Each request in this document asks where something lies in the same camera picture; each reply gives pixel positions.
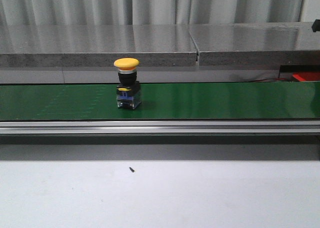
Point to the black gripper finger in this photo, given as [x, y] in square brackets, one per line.
[316, 25]

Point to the red plastic bin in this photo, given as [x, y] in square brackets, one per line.
[307, 76]

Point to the right grey stone slab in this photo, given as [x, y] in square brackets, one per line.
[280, 43]

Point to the grey stone slab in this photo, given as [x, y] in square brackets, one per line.
[280, 43]
[95, 45]

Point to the green conveyor belt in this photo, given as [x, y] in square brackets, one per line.
[248, 100]

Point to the left grey stone slab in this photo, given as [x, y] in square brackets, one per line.
[95, 45]

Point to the grey pleated curtain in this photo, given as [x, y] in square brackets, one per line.
[122, 12]

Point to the aluminium conveyor side rail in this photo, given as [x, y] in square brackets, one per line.
[309, 126]

